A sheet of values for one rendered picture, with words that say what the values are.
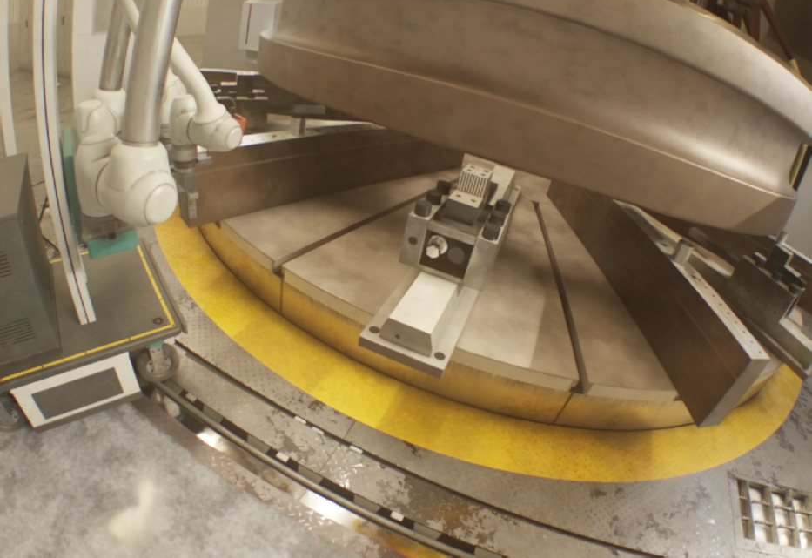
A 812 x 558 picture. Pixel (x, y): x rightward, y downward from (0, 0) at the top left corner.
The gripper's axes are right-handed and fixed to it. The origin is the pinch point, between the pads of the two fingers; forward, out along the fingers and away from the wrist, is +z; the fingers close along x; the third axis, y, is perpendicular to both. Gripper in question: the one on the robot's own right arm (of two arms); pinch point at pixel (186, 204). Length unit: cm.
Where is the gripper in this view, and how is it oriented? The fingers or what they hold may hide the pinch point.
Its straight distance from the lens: 155.3
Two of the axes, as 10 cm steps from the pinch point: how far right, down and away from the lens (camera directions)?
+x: 6.7, 4.8, -5.7
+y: -7.2, 2.3, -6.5
